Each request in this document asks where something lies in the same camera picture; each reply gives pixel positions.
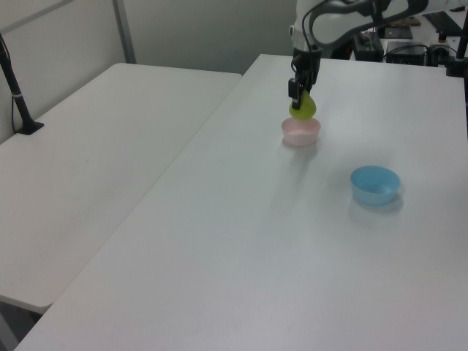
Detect black device with green label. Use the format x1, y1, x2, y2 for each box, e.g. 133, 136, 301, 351
352, 31, 384, 61

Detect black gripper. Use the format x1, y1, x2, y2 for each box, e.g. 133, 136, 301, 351
287, 48, 323, 110

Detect aluminium frame post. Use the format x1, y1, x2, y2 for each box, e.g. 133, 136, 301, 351
110, 0, 137, 65

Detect black clamp pole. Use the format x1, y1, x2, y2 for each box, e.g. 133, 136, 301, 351
443, 20, 468, 78

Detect pink plastic bowl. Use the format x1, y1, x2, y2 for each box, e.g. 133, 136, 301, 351
280, 117, 322, 148

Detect blue plastic bowl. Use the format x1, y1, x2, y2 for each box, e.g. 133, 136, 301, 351
350, 165, 401, 206

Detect black keyboard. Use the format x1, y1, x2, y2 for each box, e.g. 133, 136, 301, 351
423, 10, 464, 38

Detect white side table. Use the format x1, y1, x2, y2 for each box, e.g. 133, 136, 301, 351
0, 62, 244, 310

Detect black camera pole with base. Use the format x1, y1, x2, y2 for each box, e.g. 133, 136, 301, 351
0, 31, 45, 136

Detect dark flat pad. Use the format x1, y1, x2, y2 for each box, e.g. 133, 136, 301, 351
382, 24, 415, 39

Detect black electronics box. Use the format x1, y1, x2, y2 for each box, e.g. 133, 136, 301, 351
385, 40, 429, 66

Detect black cable on robot arm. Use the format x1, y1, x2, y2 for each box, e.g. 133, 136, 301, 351
300, 0, 389, 52

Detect green pear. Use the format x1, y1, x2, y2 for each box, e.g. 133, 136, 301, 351
289, 90, 317, 121

